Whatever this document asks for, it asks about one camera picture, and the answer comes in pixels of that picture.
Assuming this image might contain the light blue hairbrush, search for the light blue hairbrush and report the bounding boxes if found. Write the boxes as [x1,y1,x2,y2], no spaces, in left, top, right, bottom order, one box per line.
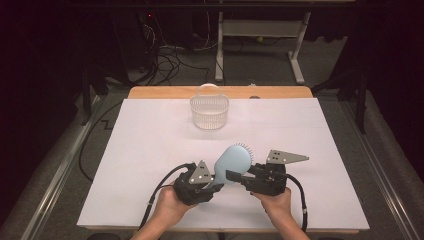
[199,143,255,192]

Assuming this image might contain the tangle of cables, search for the tangle of cables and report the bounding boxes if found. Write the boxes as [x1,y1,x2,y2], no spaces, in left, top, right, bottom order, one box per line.
[141,11,212,86]

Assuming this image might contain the aluminium floor rail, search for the aluminium floor rail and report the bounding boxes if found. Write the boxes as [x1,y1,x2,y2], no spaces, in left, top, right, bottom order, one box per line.
[339,99,424,240]
[19,95,102,240]

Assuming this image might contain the white board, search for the white board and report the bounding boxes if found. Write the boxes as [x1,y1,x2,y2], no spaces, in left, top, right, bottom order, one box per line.
[77,97,370,232]

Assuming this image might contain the person's left hand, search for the person's left hand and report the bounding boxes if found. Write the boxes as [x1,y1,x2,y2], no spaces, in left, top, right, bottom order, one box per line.
[151,184,198,231]

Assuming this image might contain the person's right hand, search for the person's right hand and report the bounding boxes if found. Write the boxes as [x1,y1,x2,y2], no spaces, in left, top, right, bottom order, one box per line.
[249,186,293,223]

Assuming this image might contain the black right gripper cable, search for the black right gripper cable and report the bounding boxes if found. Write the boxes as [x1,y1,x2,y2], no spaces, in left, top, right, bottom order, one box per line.
[284,173,309,233]

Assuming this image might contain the white plastic mesh basket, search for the white plastic mesh basket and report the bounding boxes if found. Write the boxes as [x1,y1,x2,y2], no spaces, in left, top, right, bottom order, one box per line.
[189,83,230,131]

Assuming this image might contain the wooden table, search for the wooden table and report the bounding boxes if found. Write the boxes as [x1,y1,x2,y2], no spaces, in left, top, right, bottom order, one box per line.
[84,85,361,235]

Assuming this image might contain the black floor cable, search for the black floor cable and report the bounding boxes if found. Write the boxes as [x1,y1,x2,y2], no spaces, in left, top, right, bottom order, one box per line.
[78,99,125,184]

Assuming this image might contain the white metal stand frame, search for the white metal stand frame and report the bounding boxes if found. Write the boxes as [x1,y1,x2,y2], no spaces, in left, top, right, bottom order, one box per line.
[214,11,313,85]

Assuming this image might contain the black metal stand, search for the black metal stand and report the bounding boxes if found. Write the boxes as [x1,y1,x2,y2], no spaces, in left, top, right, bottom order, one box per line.
[311,64,368,135]
[81,64,110,126]

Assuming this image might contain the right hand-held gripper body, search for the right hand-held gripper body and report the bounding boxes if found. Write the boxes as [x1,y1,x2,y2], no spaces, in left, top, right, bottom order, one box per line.
[247,149,310,197]

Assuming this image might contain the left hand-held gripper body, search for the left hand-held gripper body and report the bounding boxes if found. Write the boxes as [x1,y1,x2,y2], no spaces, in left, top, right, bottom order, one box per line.
[173,160,223,207]

